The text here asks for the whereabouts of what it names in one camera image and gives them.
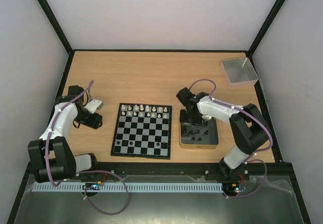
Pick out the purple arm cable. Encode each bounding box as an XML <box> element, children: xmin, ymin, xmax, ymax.
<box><xmin>189</xmin><ymin>79</ymin><xmax>274</xmax><ymax>199</ymax></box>
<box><xmin>43</xmin><ymin>80</ymin><xmax>129</xmax><ymax>214</ymax></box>

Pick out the folding chess board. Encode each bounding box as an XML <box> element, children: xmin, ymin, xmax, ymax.
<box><xmin>111</xmin><ymin>103</ymin><xmax>172</xmax><ymax>160</ymax></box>

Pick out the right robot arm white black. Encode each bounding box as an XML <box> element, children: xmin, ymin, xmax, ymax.
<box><xmin>176</xmin><ymin>87</ymin><xmax>273</xmax><ymax>180</ymax></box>

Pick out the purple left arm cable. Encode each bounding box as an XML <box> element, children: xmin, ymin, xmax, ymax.
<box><xmin>43</xmin><ymin>80</ymin><xmax>129</xmax><ymax>214</ymax></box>

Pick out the empty silver tin lid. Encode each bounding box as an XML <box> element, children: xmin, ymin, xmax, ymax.
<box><xmin>221</xmin><ymin>58</ymin><xmax>259</xmax><ymax>88</ymax></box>

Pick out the gold tin with chess pieces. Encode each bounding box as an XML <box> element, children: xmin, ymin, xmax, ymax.
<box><xmin>179</xmin><ymin>109</ymin><xmax>219</xmax><ymax>149</ymax></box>

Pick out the black aluminium frame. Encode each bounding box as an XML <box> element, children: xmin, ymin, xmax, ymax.
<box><xmin>8</xmin><ymin>0</ymin><xmax>310</xmax><ymax>223</ymax></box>

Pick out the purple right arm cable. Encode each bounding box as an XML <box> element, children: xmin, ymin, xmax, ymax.
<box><xmin>189</xmin><ymin>79</ymin><xmax>274</xmax><ymax>199</ymax></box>

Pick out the light blue slotted cable duct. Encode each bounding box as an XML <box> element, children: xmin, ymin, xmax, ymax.
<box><xmin>31</xmin><ymin>182</ymin><xmax>223</xmax><ymax>193</ymax></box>

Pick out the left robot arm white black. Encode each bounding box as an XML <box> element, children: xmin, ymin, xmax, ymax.
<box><xmin>28</xmin><ymin>85</ymin><xmax>103</xmax><ymax>187</ymax></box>

